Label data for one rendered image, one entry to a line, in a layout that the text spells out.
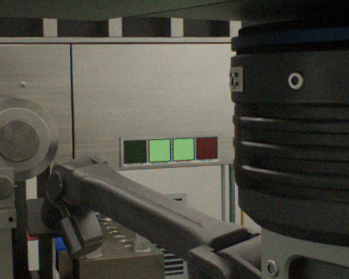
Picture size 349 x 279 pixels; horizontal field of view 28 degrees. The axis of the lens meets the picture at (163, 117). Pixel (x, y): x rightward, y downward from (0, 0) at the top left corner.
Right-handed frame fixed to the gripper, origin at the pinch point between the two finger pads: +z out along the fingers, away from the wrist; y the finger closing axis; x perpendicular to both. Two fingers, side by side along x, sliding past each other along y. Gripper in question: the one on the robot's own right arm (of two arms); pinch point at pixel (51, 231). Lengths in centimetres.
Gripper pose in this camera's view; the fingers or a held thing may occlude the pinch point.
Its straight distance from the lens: 131.2
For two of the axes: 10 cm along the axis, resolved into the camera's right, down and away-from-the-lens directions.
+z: -2.4, 4.7, 8.5
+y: 9.6, -0.3, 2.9
